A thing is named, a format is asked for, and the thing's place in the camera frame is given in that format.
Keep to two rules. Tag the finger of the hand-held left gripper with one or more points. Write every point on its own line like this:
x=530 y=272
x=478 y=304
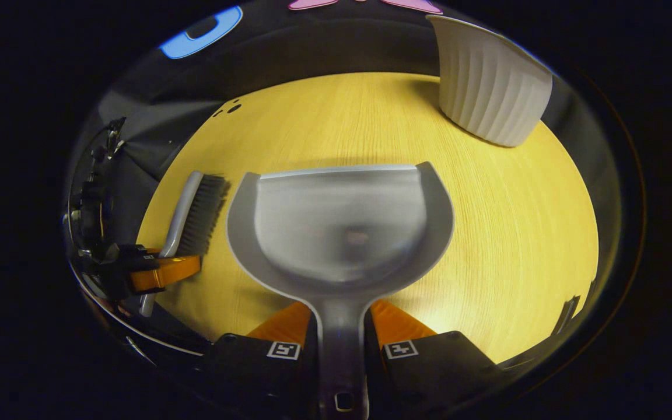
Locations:
x=167 y=273

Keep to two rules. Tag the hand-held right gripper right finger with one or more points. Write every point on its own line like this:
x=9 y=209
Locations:
x=429 y=373

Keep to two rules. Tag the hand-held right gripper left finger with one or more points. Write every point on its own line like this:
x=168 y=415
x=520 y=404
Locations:
x=248 y=379

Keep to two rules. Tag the small grey broom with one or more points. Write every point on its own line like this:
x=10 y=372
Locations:
x=196 y=216

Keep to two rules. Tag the grey dustpan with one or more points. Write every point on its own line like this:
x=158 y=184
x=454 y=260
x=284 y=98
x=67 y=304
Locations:
x=342 y=233

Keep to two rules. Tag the white ribbed garbage bin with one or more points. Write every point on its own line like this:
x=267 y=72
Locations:
x=487 y=87

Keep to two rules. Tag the black backdrop cloth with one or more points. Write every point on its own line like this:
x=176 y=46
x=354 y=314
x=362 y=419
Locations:
x=312 y=52

